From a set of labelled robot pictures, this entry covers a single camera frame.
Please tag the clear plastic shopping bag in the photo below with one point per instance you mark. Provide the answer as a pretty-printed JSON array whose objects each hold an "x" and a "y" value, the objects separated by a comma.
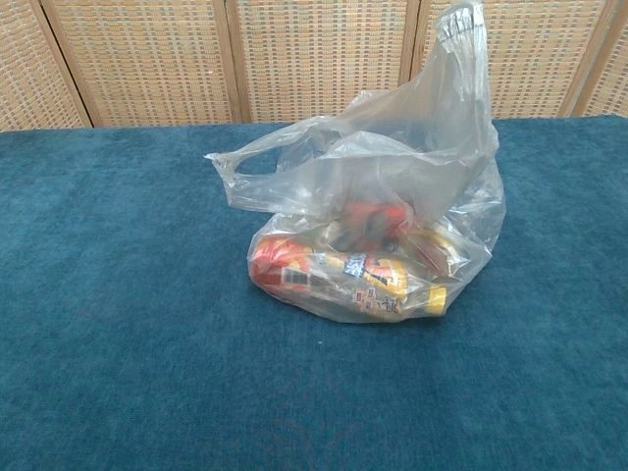
[{"x": 392, "y": 172}]

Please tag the red yellow snack packet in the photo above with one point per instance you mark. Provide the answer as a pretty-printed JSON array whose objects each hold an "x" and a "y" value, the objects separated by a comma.
[{"x": 294, "y": 267}]

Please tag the red orange snack packet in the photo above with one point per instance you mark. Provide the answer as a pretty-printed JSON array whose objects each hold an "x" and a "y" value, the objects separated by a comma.
[{"x": 380, "y": 216}]

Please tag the yellow capped printed bottle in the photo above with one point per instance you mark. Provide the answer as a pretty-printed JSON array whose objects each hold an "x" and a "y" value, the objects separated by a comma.
[{"x": 434, "y": 300}]

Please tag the teal blue table cloth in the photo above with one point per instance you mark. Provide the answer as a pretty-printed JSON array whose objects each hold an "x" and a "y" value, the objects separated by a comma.
[{"x": 122, "y": 319}]

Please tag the woven rattan folding screen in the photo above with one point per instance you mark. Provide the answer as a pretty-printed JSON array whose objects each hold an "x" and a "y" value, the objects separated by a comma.
[{"x": 147, "y": 59}]

